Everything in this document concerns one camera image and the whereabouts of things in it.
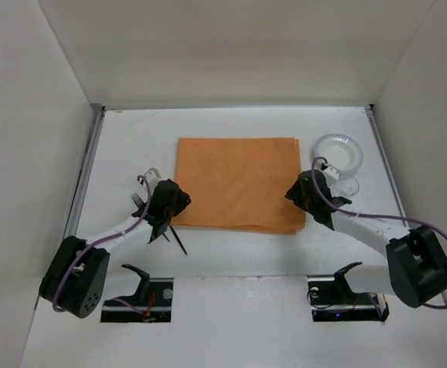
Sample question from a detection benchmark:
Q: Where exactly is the black fork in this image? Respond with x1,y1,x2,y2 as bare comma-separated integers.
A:
130,192,146,210

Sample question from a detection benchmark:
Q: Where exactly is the white ceramic plate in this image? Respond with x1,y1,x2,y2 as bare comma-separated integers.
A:
313,133,363,180

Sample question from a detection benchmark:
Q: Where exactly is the orange cloth napkin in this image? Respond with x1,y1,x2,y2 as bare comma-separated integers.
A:
174,137,306,234

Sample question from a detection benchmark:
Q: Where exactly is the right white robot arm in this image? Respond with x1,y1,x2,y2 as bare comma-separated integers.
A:
285,169,447,308

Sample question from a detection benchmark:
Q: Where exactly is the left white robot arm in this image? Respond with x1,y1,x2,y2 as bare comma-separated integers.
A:
39,169,192,319

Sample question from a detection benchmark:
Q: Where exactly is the black knife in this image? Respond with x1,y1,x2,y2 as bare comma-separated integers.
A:
163,225,188,255

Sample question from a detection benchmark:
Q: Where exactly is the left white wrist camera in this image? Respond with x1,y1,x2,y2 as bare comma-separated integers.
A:
141,167,162,190

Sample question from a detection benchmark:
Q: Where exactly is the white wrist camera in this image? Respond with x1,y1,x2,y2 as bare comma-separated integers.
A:
141,167,162,190
320,163,340,181

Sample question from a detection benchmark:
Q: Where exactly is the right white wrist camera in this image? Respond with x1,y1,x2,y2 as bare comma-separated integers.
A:
320,163,340,181

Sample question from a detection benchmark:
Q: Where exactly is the left aluminium table rail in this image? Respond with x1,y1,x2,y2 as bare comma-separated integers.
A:
51,103,105,259

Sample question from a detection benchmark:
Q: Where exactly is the aluminium table rail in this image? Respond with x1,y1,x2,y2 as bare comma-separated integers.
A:
51,103,105,259
365,104,406,215

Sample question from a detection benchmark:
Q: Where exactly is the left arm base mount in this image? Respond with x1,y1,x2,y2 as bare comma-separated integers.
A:
100,264,174,324

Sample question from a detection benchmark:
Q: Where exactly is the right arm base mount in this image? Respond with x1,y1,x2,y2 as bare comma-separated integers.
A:
306,262,389,323

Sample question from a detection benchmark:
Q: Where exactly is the right aluminium table rail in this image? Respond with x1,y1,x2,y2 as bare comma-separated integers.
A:
365,104,406,215

